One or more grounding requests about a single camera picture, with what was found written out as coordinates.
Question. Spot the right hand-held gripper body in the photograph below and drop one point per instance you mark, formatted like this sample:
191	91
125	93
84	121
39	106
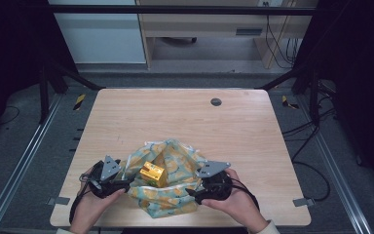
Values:
217	187

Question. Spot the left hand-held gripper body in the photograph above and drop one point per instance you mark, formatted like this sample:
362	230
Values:
108	170

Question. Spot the yellow carton box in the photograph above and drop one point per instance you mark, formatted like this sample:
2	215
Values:
154	175

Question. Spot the teal orange-print fabric bag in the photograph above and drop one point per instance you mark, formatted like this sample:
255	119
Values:
175	159

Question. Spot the person's right hand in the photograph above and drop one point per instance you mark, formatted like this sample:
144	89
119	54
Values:
240	204

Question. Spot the person's left hand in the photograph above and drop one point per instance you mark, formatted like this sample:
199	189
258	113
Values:
89	211

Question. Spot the yellow black striped tape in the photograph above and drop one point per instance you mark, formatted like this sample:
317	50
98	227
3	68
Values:
79	101
287	102

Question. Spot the grey round table grommet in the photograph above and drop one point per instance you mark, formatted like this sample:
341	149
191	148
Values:
216	102

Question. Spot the white cabinet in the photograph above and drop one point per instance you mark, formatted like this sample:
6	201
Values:
100	39

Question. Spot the light wooden desk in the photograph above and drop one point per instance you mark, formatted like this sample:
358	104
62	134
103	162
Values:
201	24

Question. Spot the grey metal table bracket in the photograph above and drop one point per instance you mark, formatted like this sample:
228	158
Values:
58	201
303	202

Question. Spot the aluminium floor rail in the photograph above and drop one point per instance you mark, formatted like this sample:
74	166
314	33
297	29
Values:
19	169
337	175

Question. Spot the black frame strut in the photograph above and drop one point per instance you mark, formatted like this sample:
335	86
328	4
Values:
313	97
44	94

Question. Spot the black horizontal frame bar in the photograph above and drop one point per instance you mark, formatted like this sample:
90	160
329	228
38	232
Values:
181	9

